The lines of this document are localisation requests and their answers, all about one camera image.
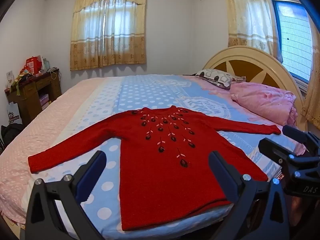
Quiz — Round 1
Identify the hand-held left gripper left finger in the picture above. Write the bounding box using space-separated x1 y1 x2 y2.
25 151 108 240

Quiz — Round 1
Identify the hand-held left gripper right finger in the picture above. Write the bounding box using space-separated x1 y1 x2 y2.
207 151 290 240

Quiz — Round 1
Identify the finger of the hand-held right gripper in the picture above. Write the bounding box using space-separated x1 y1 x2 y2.
258 138 296 167
282 125 313 144

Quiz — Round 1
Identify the red knitted sweater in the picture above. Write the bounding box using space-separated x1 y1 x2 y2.
27 106 282 232

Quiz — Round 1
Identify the folded pink quilt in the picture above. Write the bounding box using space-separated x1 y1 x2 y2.
229 82 299 126

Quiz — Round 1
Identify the pink dotted bed sheet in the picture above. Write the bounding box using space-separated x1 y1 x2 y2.
0 77 105 228

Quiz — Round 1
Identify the black bag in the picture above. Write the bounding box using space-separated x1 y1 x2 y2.
0 123 24 153

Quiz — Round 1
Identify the cream round bed headboard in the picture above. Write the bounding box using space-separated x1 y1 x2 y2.
202 46 308 132

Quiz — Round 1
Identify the patterned white pillow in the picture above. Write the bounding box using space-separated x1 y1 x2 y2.
184 69 247 90

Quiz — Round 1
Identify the dark wooden desk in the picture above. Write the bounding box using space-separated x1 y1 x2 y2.
4 68 62 126

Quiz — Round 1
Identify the window with metal grille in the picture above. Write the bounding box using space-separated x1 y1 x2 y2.
271 0 316 83

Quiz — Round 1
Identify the bed with polka-dot sheet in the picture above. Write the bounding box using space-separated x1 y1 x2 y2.
21 74 308 239

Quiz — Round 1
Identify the white paper bag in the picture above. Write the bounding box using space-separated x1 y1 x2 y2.
7 101 23 125

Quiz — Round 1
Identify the colourful green yellow bag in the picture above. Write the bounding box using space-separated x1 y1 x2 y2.
11 66 34 96

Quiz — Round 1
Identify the red gift bag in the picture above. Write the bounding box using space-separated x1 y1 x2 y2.
26 56 43 77

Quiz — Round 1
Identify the white card box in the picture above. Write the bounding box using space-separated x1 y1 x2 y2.
5 70 14 89

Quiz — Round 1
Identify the yellow floral curtain with valance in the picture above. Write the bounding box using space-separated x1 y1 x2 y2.
69 0 148 71

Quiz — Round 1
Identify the white charger cable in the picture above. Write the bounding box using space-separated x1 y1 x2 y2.
48 67 60 81

